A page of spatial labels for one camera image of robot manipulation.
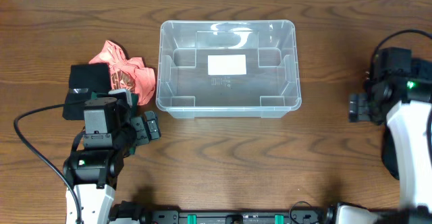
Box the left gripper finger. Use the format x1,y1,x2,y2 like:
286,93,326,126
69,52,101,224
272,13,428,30
144,111,161,140
131,116,150,146

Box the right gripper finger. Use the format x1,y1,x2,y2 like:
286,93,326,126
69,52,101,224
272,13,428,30
348,110,371,122
349,93,369,109

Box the dark green garment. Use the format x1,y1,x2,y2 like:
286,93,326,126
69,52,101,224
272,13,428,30
89,92,140,156

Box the clear plastic storage bin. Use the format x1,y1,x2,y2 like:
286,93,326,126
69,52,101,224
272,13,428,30
156,20,302,119

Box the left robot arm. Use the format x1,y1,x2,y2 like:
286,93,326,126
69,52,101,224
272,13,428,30
63,97,161,223

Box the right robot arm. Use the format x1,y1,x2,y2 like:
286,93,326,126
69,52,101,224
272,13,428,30
348,59,431,208

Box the crumpled coral orange shirt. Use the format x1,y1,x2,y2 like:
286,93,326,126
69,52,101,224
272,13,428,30
89,40,156,106

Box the folded black garment with tape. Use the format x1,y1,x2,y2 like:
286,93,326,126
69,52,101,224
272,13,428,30
62,63,111,120

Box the white label in bin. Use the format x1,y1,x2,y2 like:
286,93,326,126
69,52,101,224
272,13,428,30
207,55,246,76

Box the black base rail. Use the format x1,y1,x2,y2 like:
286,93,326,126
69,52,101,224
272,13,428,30
107,200,399,224

